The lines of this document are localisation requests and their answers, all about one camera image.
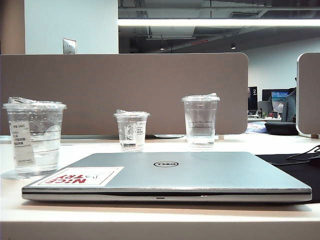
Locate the tall clear plastic labelled cup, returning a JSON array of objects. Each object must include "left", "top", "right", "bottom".
[{"left": 2, "top": 96, "right": 68, "bottom": 179}]

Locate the short clear plastic labelled cup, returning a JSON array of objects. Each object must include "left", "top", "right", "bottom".
[{"left": 112, "top": 109, "right": 151, "bottom": 152}]

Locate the clear plastic cup without label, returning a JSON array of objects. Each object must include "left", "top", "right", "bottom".
[{"left": 181, "top": 92, "right": 221, "bottom": 147}]

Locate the silver Dell laptop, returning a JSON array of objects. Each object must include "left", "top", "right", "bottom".
[{"left": 21, "top": 151, "right": 313, "bottom": 203}]

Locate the wide brown desk divider panel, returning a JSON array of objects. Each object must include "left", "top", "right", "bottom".
[{"left": 0, "top": 52, "right": 249, "bottom": 136}]

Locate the black sign with number two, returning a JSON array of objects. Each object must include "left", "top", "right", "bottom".
[{"left": 248, "top": 86, "right": 258, "bottom": 111}]

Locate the long ceiling light strip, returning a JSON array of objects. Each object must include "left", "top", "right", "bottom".
[{"left": 117, "top": 18, "right": 320, "bottom": 27}]

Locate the background computer monitor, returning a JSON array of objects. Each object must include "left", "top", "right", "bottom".
[{"left": 261, "top": 88, "right": 296, "bottom": 113}]

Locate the black round cushion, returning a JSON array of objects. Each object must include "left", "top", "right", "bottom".
[{"left": 264, "top": 121, "right": 298, "bottom": 136}]

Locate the person in grey jacket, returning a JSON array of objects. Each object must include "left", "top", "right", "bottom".
[{"left": 281, "top": 76, "right": 299, "bottom": 123}]

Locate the black desk mat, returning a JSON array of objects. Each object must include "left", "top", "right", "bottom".
[{"left": 254, "top": 153, "right": 320, "bottom": 201}]

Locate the brown divider panel white edge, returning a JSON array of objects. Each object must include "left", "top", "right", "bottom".
[{"left": 296, "top": 51, "right": 320, "bottom": 137}]

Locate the metal wall switch plate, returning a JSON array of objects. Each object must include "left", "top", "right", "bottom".
[{"left": 62, "top": 37, "right": 77, "bottom": 55}]

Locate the black cable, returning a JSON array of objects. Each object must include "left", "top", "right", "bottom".
[{"left": 288, "top": 144, "right": 320, "bottom": 161}]

